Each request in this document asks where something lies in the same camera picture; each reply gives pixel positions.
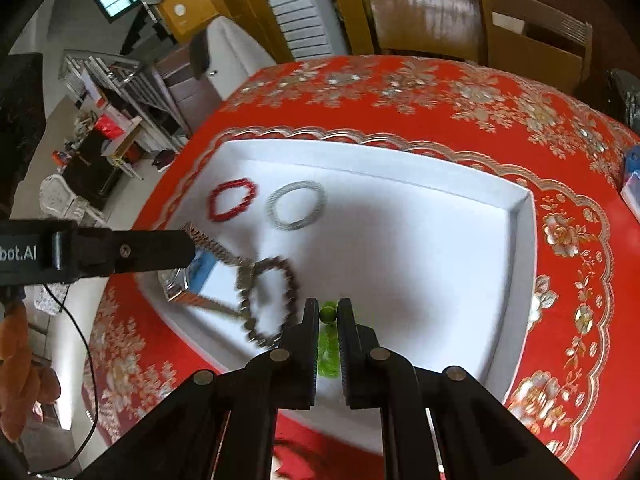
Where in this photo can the blue packet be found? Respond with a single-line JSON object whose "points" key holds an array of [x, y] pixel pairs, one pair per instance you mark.
{"points": [[632, 180]]}

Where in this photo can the brown leather-backed chair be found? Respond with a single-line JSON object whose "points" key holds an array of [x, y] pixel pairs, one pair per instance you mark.
{"points": [[420, 20]]}

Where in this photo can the white tray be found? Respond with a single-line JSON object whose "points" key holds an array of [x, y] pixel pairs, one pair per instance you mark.
{"points": [[410, 260]]}

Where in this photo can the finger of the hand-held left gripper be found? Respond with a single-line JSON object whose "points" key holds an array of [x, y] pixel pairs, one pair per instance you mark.
{"points": [[140, 250]]}

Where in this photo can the blue jewelry card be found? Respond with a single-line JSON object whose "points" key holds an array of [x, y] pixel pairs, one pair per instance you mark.
{"points": [[202, 270]]}

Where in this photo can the red floral tablecloth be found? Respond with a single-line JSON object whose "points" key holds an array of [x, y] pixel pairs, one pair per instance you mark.
{"points": [[575, 170]]}

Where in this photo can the slatted wooden chair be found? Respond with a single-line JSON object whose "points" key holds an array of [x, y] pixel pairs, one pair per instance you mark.
{"points": [[540, 35]]}

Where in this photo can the black cloth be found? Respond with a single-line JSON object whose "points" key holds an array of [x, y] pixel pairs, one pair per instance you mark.
{"points": [[199, 55]]}

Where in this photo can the silver metal ornament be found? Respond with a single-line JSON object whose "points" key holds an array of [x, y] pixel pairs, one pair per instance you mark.
{"points": [[175, 285]]}

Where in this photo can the white cabinet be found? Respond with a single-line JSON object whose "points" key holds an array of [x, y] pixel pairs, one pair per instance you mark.
{"points": [[240, 55]]}

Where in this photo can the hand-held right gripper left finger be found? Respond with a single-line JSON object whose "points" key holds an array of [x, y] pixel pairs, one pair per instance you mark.
{"points": [[310, 330]]}

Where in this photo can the white radiator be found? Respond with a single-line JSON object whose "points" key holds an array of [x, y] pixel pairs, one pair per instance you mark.
{"points": [[300, 10]]}

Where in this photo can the metal rack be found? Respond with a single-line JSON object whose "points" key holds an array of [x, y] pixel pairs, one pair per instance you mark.
{"points": [[125, 85]]}

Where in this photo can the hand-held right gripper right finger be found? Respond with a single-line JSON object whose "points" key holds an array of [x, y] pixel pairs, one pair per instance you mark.
{"points": [[346, 340]]}

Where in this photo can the red bag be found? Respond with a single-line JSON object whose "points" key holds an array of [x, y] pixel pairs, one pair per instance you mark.
{"points": [[110, 126]]}

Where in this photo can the black plastic bag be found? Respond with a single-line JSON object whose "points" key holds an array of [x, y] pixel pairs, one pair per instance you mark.
{"points": [[625, 100]]}

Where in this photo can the white ornate chair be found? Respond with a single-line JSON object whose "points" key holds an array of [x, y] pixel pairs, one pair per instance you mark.
{"points": [[65, 200]]}

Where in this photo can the person's left hand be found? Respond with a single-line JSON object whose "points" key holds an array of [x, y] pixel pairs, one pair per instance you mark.
{"points": [[17, 360]]}

